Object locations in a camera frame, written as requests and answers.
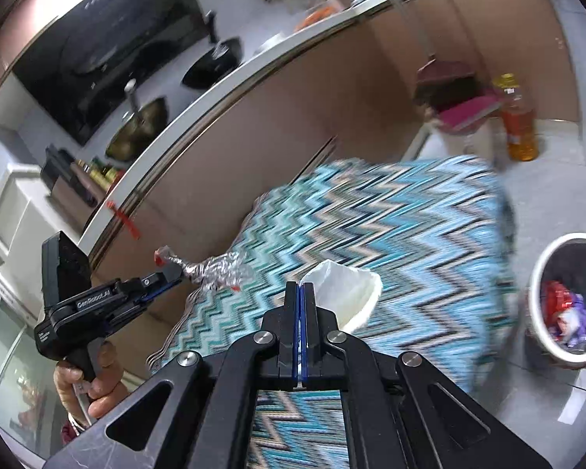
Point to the person's left hand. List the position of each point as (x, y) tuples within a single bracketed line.
[(107, 391)]

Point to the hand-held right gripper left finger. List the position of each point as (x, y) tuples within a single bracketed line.
[(293, 342)]

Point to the black range hood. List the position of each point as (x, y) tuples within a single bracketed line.
[(102, 49)]

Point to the black wok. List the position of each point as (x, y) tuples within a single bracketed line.
[(210, 66)]

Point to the row of seasoning bottles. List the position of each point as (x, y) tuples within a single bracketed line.
[(100, 168)]

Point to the blue zigzag tablecloth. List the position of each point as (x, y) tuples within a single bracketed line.
[(395, 234)]

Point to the grey kitchen countertop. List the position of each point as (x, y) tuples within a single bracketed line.
[(254, 73)]

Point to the white appliance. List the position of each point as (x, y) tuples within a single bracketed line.
[(14, 205)]

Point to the black knife block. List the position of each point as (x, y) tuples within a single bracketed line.
[(61, 171)]

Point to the round white trash bin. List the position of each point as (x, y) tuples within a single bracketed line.
[(542, 278)]

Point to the cooking oil bottle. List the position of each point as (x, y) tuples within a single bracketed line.
[(517, 127)]

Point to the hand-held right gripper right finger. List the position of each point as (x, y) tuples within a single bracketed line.
[(310, 342)]

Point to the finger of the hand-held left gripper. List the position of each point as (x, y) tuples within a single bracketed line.
[(154, 294), (163, 277)]

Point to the red crumpled wrapper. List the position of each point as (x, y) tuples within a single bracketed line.
[(556, 303)]

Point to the orange food bag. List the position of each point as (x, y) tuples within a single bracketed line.
[(317, 15)]

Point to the brown kitchen cabinet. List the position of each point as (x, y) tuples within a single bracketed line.
[(322, 107)]

